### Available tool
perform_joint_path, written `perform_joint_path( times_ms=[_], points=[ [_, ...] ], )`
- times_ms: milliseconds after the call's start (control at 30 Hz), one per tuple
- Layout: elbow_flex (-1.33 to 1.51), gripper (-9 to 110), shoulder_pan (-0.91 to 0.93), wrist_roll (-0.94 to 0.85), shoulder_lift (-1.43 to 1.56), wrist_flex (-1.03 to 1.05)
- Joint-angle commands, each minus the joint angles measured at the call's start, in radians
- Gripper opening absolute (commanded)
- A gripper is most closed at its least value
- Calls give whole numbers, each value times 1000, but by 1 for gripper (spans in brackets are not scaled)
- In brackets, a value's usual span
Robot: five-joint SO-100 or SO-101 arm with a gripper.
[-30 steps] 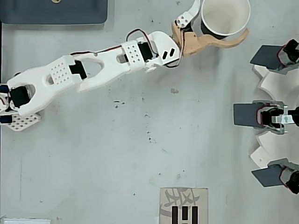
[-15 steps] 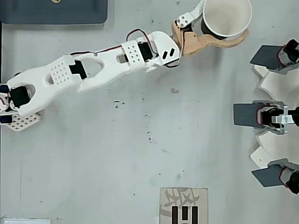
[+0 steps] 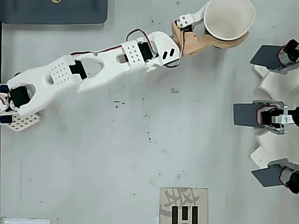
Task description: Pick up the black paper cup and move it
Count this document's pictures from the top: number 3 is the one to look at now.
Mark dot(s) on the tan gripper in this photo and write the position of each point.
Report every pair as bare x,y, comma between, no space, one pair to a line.
192,43

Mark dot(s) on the black paper cup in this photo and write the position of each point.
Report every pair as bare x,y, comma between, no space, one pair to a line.
229,18

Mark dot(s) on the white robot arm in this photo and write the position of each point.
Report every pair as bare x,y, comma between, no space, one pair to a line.
105,67

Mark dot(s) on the grey flat paddle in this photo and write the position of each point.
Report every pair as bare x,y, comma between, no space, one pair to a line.
265,57
267,177
245,115

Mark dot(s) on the silver black motor module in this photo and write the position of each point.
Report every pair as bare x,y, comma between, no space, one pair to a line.
290,178
268,116
288,57

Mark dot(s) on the dark grey tray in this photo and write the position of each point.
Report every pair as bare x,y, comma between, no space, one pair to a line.
53,12

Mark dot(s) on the printed cardboard card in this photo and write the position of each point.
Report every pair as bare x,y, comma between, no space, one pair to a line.
184,200

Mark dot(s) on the white round pedestal device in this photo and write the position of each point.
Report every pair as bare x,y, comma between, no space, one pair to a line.
280,86

